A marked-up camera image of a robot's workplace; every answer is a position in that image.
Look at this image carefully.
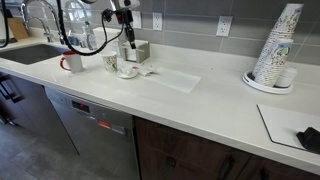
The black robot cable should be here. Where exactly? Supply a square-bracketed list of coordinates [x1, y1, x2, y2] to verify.
[55, 0, 128, 57]

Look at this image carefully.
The dark wood cabinet door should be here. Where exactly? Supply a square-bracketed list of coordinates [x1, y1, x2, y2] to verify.
[133, 115, 259, 180]
[234, 154, 320, 180]

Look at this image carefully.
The stainless steel dishwasher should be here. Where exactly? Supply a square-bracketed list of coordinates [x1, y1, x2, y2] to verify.
[44, 86, 141, 180]

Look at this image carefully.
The small white espresso cup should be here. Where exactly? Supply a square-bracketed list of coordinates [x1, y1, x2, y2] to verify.
[120, 63, 136, 77]

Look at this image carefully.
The short patterned paper cup stack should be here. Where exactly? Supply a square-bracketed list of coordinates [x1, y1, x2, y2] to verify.
[259, 37, 295, 88]

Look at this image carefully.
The tall patterned paper cup stack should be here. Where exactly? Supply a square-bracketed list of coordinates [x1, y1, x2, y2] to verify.
[251, 2, 305, 87]

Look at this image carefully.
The chrome faucet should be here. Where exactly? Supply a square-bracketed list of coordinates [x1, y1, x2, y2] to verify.
[20, 0, 65, 45]

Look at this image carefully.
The white flat mat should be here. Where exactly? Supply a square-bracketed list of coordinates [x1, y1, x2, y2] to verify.
[256, 103, 320, 155]

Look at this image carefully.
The dark wood sink cabinet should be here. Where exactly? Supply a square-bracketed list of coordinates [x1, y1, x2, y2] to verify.
[0, 70, 80, 156]

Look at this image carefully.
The black sink cabinet handle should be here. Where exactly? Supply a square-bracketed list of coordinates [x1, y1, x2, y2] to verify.
[0, 73, 25, 105]

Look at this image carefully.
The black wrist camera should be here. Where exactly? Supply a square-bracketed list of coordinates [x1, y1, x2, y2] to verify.
[101, 7, 116, 23]

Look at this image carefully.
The round white tray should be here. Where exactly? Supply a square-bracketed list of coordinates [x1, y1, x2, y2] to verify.
[241, 70, 295, 96]

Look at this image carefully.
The stainless steel sink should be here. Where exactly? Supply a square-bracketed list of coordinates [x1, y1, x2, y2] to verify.
[0, 43, 70, 66]

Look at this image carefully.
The crumpled white paper napkin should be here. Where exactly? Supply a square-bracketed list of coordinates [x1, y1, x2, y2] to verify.
[137, 64, 160, 77]

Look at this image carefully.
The flat white paper napkin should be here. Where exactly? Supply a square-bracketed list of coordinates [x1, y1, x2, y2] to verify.
[146, 65, 203, 95]

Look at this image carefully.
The wooden cutting board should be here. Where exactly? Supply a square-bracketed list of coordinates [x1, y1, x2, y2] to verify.
[6, 16, 30, 41]

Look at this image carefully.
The white wall switch plate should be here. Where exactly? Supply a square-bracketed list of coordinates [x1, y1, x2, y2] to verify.
[131, 10, 143, 30]

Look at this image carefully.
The clear water bottle green cap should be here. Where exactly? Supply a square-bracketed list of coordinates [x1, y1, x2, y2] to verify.
[82, 21, 98, 51]

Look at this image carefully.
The white mug with red handle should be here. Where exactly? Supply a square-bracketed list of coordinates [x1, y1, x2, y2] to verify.
[59, 50, 85, 74]

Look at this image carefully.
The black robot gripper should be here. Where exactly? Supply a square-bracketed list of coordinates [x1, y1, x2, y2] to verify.
[114, 6, 138, 51]

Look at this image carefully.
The metal napkin dispenser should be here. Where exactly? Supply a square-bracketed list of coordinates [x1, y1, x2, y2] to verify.
[119, 39, 151, 65]

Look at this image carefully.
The white wall outlet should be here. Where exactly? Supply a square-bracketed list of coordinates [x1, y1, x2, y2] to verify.
[215, 15, 234, 38]
[152, 12, 164, 32]

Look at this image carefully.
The white saucer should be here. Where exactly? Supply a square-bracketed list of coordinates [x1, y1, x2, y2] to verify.
[115, 67, 140, 80]

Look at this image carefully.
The black object on mat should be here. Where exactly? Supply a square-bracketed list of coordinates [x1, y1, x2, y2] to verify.
[296, 126, 320, 155]

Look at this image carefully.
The clear soap bottle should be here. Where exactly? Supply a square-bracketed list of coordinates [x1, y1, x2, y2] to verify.
[67, 29, 87, 48]

